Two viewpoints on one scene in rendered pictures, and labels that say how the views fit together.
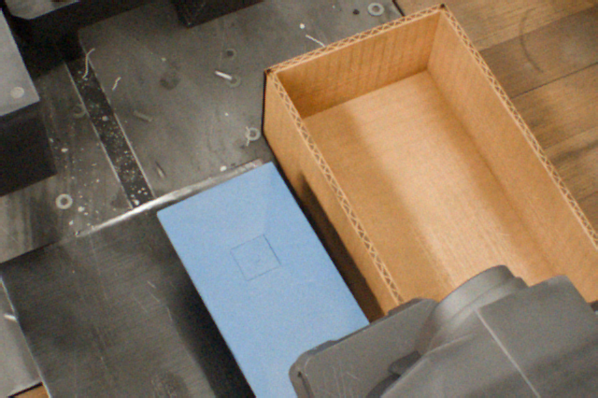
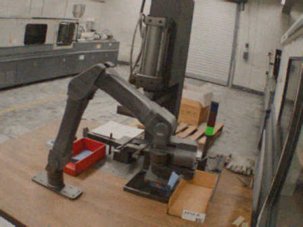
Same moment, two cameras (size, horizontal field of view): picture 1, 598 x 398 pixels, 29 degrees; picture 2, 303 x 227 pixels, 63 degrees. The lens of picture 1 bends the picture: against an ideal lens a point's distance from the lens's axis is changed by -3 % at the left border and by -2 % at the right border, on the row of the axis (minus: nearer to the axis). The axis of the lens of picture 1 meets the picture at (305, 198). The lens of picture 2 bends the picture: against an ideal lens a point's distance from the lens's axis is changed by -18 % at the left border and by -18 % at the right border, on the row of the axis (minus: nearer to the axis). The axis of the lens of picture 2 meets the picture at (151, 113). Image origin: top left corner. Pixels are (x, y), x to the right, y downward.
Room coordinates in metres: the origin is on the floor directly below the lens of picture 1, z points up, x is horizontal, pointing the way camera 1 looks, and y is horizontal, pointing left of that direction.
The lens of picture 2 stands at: (-0.40, -0.64, 1.45)
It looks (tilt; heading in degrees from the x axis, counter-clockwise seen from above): 16 degrees down; 50
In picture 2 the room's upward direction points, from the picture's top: 8 degrees clockwise
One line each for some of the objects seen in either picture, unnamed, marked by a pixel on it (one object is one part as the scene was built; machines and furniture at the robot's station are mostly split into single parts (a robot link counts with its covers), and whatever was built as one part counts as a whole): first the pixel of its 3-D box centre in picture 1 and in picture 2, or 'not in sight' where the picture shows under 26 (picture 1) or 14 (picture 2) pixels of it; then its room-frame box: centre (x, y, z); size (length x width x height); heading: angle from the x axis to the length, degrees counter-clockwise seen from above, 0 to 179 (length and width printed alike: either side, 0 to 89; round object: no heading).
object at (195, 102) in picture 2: not in sight; (192, 104); (3.05, 2.53, 0.40); 0.67 x 0.60 x 0.50; 25
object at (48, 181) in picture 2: not in sight; (55, 177); (-0.10, 0.18, 0.94); 0.20 x 0.07 x 0.08; 123
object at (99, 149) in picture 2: not in sight; (79, 155); (0.07, 0.34, 0.93); 0.25 x 0.12 x 0.06; 33
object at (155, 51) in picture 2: not in sight; (153, 51); (0.32, 0.27, 1.37); 0.11 x 0.09 x 0.30; 123
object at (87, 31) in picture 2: not in sight; (88, 22); (3.54, 7.80, 1.60); 2.54 x 0.84 x 1.26; 29
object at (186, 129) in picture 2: not in sight; (184, 128); (2.79, 2.36, 0.07); 1.20 x 1.00 x 0.14; 26
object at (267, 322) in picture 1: (281, 293); (166, 177); (0.24, 0.01, 0.97); 0.15 x 0.07 x 0.03; 35
